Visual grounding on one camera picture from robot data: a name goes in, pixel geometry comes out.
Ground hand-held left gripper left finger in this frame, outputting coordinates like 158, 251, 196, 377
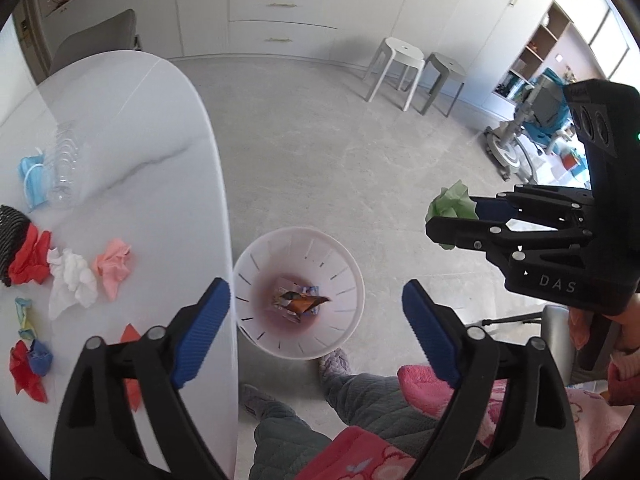
50, 277, 232, 480

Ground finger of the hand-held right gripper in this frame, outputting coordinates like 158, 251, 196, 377
472, 185, 596, 233
425, 216, 593, 266

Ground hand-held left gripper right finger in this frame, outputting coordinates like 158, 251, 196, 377
402, 280, 583, 480

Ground green paper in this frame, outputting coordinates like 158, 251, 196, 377
425, 182, 479, 251

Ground orange red paper scrap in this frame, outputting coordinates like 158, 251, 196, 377
120, 323, 146, 413

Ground pink waste basket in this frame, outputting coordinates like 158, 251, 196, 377
232, 226, 365, 360

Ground pink paper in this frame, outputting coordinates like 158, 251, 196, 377
92, 239, 135, 301

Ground white tissue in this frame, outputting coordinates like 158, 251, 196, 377
47, 247, 99, 321

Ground blue paper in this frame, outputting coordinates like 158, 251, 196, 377
27, 339, 54, 377

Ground yellow teal paper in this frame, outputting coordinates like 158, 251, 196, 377
14, 297, 37, 341

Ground large red paper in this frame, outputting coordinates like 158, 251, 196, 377
7, 224, 54, 286

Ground clear plastic bottle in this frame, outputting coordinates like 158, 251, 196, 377
47, 122, 89, 211

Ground person's right forearm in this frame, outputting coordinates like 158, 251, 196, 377
606, 350, 640, 407

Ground person's right hand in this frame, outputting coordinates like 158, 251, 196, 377
612, 292, 640, 356

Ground grey quilted slipper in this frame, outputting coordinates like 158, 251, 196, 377
239, 384, 279, 419
319, 349, 354, 391

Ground person's quilted grey pants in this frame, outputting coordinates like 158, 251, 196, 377
250, 372, 453, 480

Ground orange snack wrapper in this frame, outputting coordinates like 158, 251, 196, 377
271, 285, 332, 325

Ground grey plastic stool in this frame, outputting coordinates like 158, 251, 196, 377
417, 52, 467, 119

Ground white plastic stool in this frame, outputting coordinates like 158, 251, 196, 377
362, 37, 426, 112

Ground black foam mesh sleeve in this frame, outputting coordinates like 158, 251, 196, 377
0, 205, 31, 288

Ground blue face mask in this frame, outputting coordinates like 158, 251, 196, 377
19, 152, 54, 211

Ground white drawer cabinet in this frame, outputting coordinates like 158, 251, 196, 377
227, 0, 354, 58

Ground grey dining chair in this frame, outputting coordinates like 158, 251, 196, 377
50, 8, 139, 77

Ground open wall shelf unit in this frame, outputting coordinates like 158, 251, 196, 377
492, 0, 574, 111

